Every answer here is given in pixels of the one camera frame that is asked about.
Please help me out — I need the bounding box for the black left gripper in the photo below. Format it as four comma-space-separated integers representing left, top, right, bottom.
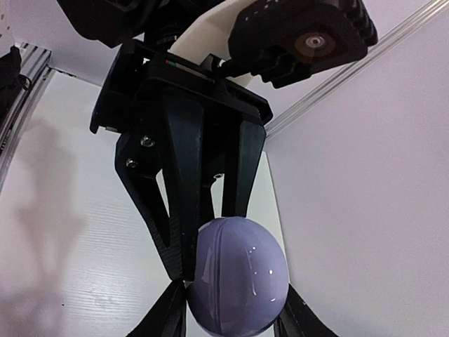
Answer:
90, 40, 273, 281

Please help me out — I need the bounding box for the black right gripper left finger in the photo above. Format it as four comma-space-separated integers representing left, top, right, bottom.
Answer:
126, 279, 186, 337

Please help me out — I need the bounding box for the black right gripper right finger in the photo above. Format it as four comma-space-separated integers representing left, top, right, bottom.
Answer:
274, 284, 337, 337

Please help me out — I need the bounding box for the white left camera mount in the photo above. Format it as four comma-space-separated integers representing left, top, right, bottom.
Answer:
168, 0, 253, 71

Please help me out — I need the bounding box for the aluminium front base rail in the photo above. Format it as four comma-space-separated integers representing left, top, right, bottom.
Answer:
1, 43, 51, 183

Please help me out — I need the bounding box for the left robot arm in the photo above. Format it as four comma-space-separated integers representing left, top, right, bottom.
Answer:
60, 1, 273, 281

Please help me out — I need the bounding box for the purple earbud charging case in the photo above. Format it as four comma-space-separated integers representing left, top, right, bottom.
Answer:
186, 217, 289, 336

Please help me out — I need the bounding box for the aluminium left corner post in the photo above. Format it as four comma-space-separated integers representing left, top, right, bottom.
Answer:
266, 0, 448, 139

